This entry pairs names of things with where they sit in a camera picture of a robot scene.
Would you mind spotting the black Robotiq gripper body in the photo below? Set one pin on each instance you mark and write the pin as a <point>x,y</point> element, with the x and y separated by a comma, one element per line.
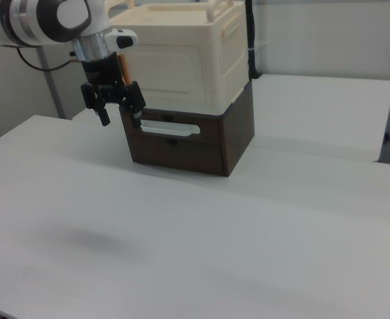
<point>101,71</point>

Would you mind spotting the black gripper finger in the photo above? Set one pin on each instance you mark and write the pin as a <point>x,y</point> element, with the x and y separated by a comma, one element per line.
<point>135,96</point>
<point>96,99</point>

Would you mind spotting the cream cabinet door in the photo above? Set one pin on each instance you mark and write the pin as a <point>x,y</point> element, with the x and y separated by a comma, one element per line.
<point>171,69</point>

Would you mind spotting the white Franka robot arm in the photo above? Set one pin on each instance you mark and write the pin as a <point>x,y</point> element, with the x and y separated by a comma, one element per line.
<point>32,23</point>

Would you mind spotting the plain brown drawer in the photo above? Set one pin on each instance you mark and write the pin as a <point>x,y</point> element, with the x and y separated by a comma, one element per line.
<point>181,156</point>

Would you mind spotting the dark brown wooden drawer box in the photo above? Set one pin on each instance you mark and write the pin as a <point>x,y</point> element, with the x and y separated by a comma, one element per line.
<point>238,133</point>

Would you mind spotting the black vertical pole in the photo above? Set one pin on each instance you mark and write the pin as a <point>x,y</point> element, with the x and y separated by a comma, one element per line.
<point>252,36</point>

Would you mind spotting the grey metal post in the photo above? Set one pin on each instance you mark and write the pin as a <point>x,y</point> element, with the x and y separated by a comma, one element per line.
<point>52,86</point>

